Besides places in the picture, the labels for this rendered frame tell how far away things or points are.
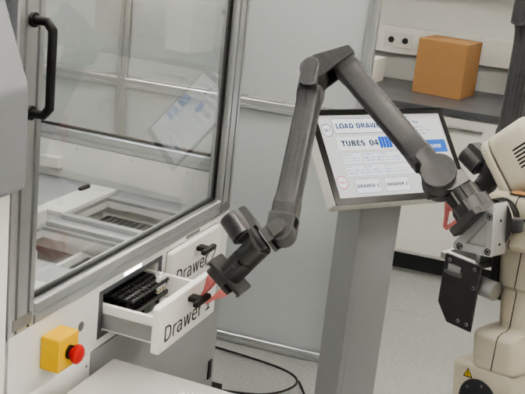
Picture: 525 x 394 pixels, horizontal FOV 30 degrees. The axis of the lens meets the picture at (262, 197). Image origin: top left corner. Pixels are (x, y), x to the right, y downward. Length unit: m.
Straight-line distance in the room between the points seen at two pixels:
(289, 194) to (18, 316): 0.65
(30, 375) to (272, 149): 2.10
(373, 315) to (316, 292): 0.80
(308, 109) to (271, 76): 1.63
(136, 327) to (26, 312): 0.32
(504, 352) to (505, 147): 0.46
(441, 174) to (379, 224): 1.02
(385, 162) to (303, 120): 0.83
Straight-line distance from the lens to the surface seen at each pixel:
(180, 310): 2.19
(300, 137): 2.20
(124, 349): 2.33
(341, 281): 3.15
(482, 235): 2.09
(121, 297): 2.21
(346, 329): 3.18
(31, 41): 1.77
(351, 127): 2.99
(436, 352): 4.36
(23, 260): 1.87
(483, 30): 5.66
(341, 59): 2.25
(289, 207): 2.13
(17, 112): 1.31
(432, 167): 2.10
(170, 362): 2.60
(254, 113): 3.88
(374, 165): 2.97
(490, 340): 2.29
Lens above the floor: 1.75
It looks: 16 degrees down
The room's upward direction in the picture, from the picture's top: 6 degrees clockwise
